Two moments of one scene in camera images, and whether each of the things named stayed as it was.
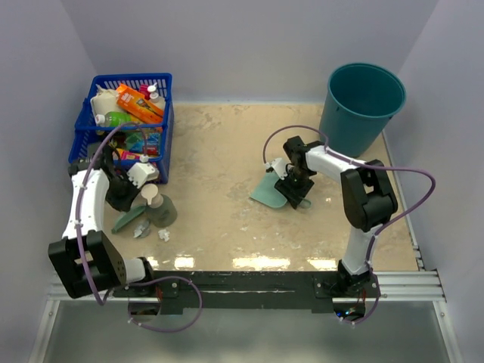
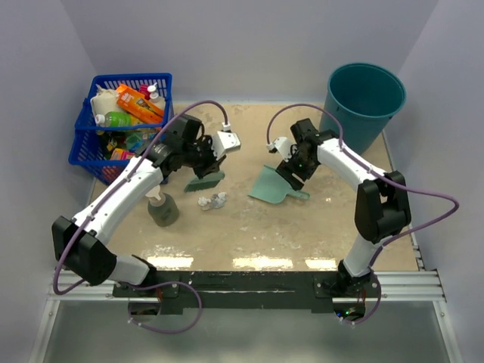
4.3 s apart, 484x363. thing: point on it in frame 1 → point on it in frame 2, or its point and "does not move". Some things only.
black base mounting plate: [249, 290] does not move
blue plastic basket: [132, 115] does not move
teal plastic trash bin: [361, 100] does not move
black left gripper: [124, 204] → [213, 164]
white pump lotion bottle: [154, 98] does not move
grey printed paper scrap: [141, 229] → [218, 200]
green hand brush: [127, 217] → [209, 181]
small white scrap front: [164, 234] → [204, 203]
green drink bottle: [113, 118] does not move
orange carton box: [138, 106] does not move
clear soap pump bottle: [161, 209] does not move
